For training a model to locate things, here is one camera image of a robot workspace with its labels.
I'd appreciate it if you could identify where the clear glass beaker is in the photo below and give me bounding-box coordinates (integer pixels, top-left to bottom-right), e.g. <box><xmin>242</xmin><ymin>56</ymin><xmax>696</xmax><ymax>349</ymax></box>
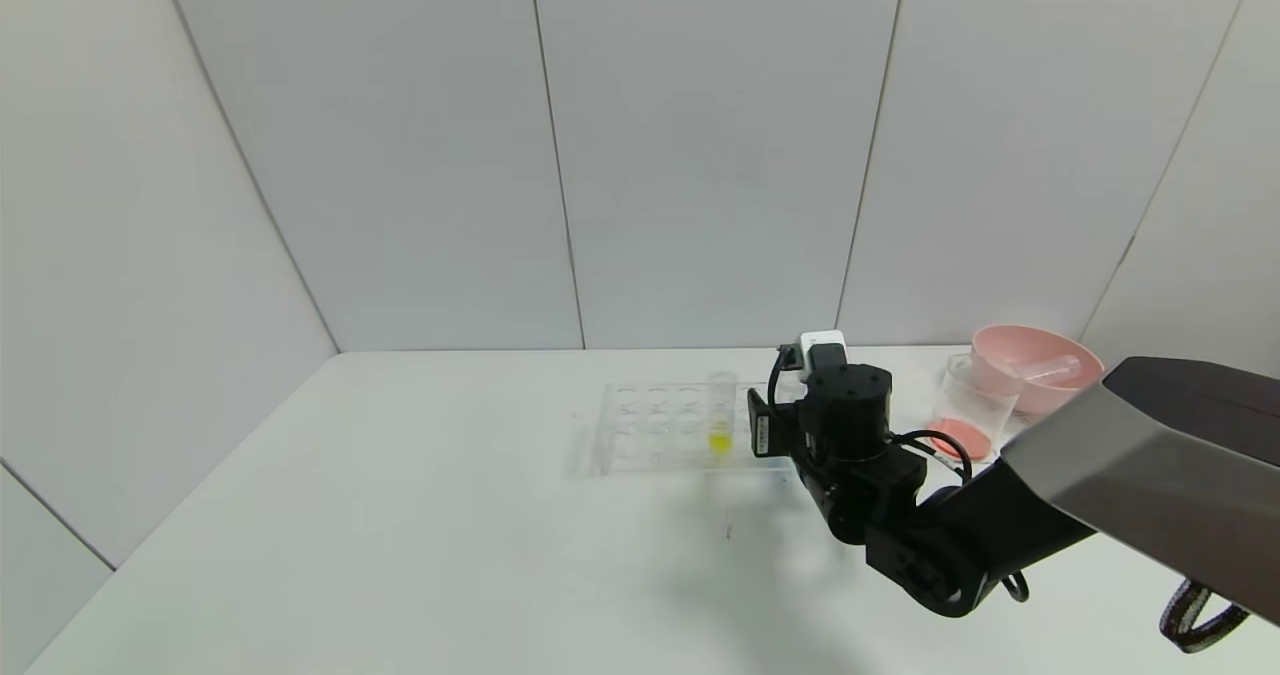
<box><xmin>924</xmin><ymin>352</ymin><xmax>1024</xmax><ymax>462</ymax></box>

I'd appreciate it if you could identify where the pink plastic bowl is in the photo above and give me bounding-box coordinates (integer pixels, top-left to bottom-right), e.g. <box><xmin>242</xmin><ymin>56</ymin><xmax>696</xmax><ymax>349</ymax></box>
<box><xmin>968</xmin><ymin>324</ymin><xmax>1106</xmax><ymax>417</ymax></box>

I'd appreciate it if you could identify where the yellow liquid test tube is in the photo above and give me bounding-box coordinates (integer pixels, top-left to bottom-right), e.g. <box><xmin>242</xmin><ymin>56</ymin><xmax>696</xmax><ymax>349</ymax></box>
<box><xmin>707</xmin><ymin>370</ymin><xmax>739</xmax><ymax>456</ymax></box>

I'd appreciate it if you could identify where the clear plastic test tube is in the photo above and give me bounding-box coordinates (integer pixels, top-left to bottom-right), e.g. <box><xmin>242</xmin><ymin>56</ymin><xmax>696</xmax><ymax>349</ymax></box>
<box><xmin>1010</xmin><ymin>354</ymin><xmax>1084</xmax><ymax>389</ymax></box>

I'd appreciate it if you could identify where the clear acrylic test tube rack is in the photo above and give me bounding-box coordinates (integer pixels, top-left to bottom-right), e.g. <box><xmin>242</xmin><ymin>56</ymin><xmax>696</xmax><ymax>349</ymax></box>
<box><xmin>590</xmin><ymin>379</ymin><xmax>801</xmax><ymax>476</ymax></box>

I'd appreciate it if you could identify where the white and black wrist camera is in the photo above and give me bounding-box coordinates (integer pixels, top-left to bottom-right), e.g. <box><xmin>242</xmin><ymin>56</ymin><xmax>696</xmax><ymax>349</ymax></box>
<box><xmin>783</xmin><ymin>330</ymin><xmax>850</xmax><ymax>377</ymax></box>

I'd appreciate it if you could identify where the black webbing strap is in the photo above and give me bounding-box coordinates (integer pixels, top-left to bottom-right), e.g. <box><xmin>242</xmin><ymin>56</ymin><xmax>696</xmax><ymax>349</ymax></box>
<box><xmin>1159</xmin><ymin>579</ymin><xmax>1253</xmax><ymax>654</ymax></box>

